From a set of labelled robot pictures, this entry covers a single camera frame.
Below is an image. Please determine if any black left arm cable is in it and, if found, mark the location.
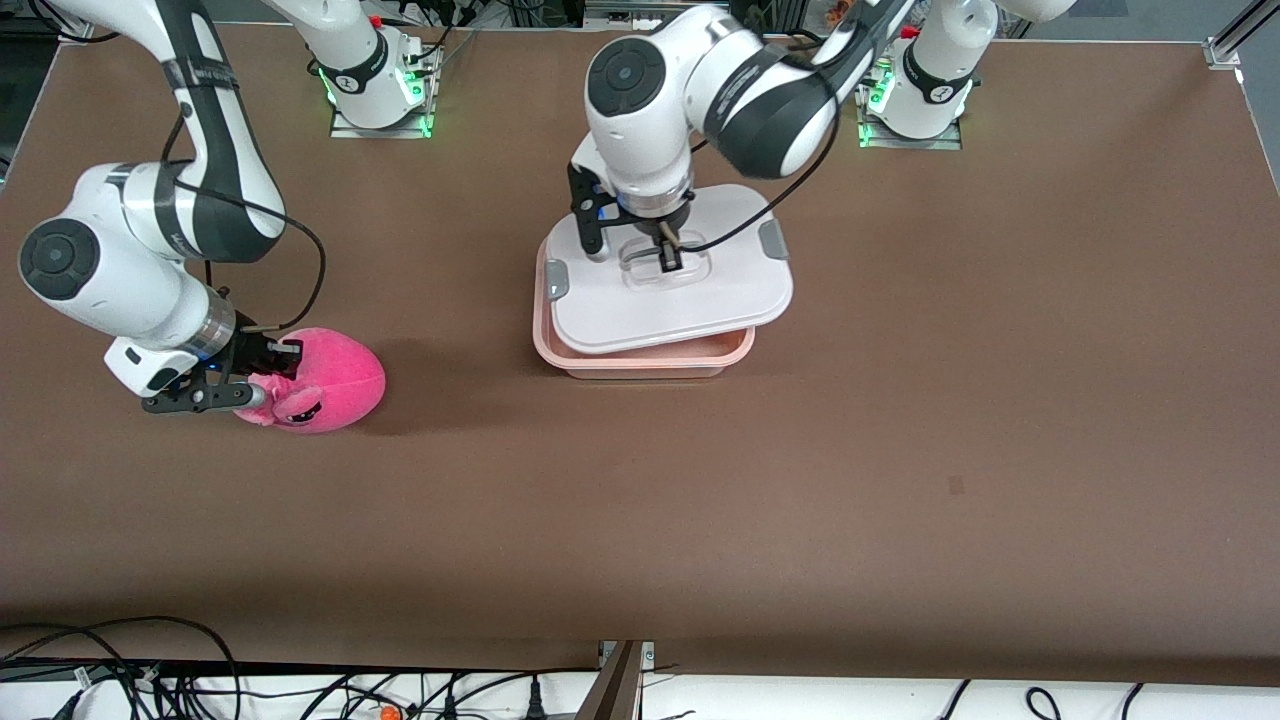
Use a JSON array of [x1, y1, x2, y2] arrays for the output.
[[685, 40, 843, 253]]

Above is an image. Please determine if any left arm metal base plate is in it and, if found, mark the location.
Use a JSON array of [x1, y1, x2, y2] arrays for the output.
[[857, 60, 964, 152]]

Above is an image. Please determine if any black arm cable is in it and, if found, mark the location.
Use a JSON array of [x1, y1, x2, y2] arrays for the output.
[[160, 100, 328, 333], [685, 40, 843, 253]]

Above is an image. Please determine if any white box lid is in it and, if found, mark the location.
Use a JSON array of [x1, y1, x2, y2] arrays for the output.
[[545, 183, 795, 355]]

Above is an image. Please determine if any aluminium corner profile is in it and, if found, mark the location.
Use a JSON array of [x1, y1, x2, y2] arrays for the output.
[[1204, 0, 1280, 70]]

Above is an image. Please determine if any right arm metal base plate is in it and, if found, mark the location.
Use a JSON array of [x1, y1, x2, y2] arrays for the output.
[[329, 45, 438, 140]]

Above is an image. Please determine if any pink plastic box base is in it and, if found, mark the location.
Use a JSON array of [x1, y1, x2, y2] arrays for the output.
[[533, 235, 757, 380]]

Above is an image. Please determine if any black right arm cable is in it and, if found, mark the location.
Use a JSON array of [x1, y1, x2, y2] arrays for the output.
[[160, 100, 328, 333]]

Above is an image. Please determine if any aluminium frame profile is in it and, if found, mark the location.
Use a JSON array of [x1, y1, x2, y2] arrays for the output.
[[575, 640, 657, 720]]

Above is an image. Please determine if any pink plush toy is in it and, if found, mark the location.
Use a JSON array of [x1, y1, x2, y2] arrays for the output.
[[232, 327, 388, 434]]

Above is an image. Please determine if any black looped floor cable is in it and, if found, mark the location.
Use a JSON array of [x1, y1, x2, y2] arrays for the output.
[[0, 616, 243, 720]]

